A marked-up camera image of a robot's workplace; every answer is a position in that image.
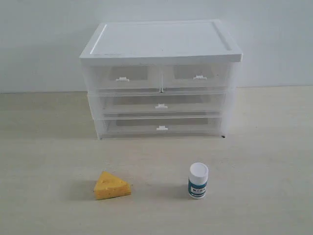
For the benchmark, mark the white blue medicine bottle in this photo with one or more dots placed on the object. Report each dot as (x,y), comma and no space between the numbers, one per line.
(197,180)

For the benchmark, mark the clear bottom wide drawer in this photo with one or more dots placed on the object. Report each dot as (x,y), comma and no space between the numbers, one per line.
(202,125)

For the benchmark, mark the clear wide drawer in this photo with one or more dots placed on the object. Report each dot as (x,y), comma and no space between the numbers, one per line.
(202,125)
(104,105)

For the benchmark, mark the white plastic drawer cabinet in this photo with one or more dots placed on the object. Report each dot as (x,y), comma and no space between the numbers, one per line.
(161,44)

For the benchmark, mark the clear middle wide drawer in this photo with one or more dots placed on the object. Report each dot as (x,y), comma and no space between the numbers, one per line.
(104,105)

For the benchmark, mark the yellow cheese wedge toy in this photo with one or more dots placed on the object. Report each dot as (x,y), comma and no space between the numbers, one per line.
(109,186)

